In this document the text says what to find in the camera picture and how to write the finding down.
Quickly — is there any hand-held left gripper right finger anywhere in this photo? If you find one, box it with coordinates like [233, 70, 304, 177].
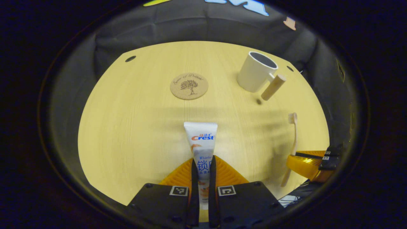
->
[208, 155, 284, 228]

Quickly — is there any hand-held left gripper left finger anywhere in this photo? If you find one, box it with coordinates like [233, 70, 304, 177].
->
[126, 158, 200, 228]

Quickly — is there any beige toothbrush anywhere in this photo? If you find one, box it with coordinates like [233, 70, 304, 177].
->
[281, 113, 298, 187]

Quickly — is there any white toothpaste tube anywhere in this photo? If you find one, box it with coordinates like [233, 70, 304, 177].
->
[184, 122, 218, 210]

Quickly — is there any white cup with wooden handle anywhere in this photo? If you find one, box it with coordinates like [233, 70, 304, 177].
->
[237, 51, 286, 101]

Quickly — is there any round cork coaster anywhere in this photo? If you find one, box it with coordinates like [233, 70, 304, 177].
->
[170, 73, 209, 100]

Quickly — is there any black backdrop cloth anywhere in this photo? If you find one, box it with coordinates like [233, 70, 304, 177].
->
[48, 0, 356, 178]

